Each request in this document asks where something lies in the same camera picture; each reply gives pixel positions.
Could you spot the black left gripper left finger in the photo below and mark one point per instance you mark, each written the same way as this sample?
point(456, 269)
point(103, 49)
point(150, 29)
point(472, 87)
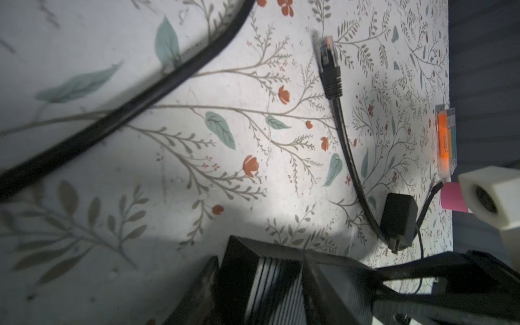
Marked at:
point(199, 304)

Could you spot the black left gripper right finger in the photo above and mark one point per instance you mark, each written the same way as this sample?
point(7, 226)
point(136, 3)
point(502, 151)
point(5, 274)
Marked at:
point(329, 296)

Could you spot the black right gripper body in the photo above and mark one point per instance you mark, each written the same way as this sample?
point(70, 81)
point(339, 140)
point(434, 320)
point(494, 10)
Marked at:
point(471, 288)

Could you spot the pink power bank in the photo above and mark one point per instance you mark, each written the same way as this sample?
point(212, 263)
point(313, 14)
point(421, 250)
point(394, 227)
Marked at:
point(451, 198)

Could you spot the small black power adapter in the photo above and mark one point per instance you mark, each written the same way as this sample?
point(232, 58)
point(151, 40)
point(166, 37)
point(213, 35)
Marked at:
point(401, 222)

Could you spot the coloured marker pack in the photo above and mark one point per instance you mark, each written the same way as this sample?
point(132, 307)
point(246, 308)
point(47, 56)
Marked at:
point(446, 141)

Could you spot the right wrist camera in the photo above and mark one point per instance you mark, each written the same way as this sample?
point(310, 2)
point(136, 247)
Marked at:
point(492, 195)

